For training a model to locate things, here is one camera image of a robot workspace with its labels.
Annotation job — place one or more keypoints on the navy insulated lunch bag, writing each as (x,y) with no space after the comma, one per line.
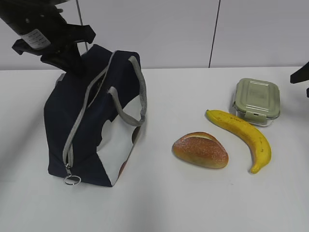
(92,122)

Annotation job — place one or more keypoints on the green lid glass container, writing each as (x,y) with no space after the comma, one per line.
(256,101)

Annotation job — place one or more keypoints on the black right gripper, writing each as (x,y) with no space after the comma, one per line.
(300,75)

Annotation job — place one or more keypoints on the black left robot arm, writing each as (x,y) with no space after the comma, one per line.
(30,8)

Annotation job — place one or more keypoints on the brown bread loaf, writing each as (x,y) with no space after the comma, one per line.
(201,149)

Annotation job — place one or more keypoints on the yellow banana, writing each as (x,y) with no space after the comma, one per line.
(254,139)

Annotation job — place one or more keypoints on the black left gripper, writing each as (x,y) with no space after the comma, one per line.
(54,40)

